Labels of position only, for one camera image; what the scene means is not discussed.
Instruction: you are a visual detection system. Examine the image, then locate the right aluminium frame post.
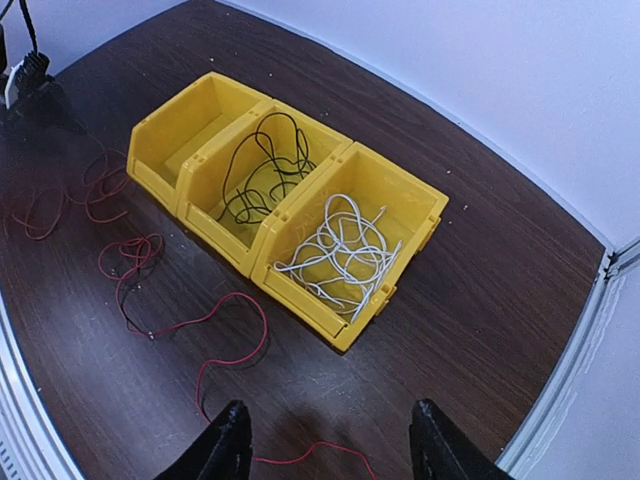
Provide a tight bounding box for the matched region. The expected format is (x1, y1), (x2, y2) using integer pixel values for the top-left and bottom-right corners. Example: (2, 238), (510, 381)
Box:
(496, 239), (639, 479)

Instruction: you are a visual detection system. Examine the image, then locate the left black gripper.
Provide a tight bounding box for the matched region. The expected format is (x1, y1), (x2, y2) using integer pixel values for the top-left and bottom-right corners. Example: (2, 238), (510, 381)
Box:
(1, 82), (85, 136)

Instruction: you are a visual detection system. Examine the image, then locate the front aluminium rail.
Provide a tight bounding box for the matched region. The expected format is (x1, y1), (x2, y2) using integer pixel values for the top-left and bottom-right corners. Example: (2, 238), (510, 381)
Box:
(1, 307), (81, 479)

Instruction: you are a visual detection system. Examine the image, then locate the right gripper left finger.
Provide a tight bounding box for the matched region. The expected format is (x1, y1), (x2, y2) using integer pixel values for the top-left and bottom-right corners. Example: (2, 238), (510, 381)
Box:
(156, 400), (253, 480)

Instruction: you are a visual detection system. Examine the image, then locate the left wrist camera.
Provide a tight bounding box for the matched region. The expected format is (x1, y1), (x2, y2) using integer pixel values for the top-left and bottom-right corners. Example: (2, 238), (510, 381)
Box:
(1, 51), (50, 110)

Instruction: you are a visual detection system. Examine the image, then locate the left black camera cable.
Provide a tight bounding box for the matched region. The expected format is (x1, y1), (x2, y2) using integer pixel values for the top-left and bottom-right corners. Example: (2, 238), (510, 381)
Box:
(17, 0), (41, 56)

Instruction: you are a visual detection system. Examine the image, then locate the red cable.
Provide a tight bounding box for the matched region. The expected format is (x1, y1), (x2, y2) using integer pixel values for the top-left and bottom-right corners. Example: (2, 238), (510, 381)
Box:
(2, 144), (381, 480)

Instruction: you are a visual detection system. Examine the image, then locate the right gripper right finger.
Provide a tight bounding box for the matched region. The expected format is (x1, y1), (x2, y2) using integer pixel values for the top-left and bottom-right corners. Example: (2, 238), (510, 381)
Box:
(409, 399), (512, 480)

